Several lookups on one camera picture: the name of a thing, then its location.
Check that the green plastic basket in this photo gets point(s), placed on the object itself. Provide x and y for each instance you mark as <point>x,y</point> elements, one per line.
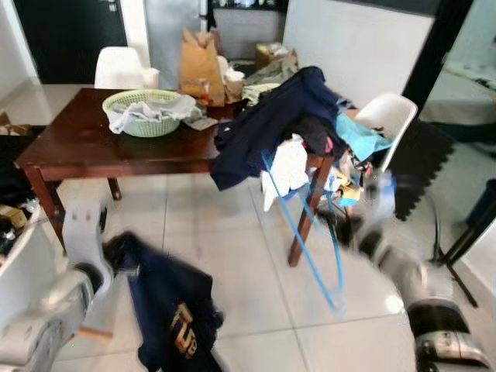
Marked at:
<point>147,128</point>

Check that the large navy garment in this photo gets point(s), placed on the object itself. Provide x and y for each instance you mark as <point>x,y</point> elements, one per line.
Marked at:
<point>263,132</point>

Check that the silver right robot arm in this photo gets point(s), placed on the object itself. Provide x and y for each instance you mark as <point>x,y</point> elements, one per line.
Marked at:
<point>403,271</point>

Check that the white crumpled cloth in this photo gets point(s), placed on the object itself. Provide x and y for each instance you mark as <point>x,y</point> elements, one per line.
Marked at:
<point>139,115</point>

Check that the navy garment with logo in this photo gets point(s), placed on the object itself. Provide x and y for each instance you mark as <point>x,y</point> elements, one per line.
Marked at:
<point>170,310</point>

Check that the black tripod stand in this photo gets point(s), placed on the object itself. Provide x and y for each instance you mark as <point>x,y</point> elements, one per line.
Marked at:
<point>457,252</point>

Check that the olive green cloth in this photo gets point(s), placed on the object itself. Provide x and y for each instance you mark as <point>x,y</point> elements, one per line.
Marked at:
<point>271,77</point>

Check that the black door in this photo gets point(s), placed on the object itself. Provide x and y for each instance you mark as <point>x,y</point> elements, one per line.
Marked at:
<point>70,39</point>

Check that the brown paper bag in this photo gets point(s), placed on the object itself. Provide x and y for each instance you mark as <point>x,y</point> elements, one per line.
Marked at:
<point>200,70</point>

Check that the blue plastic hanger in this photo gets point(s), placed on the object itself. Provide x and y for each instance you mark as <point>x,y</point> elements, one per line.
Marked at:
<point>302,240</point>

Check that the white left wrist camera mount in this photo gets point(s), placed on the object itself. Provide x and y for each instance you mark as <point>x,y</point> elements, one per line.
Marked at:
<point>84,232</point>

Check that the dark brown wooden table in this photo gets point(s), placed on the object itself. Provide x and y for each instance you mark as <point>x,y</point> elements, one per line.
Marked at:
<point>85,139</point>

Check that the white plastic chair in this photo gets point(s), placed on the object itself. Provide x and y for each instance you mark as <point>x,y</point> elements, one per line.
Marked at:
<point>391,116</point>
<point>120,70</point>

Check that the teal cloth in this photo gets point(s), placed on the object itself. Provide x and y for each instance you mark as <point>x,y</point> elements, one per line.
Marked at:
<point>360,139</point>

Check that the white hanging cloth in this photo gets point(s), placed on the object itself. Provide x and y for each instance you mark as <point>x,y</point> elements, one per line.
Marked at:
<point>287,170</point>

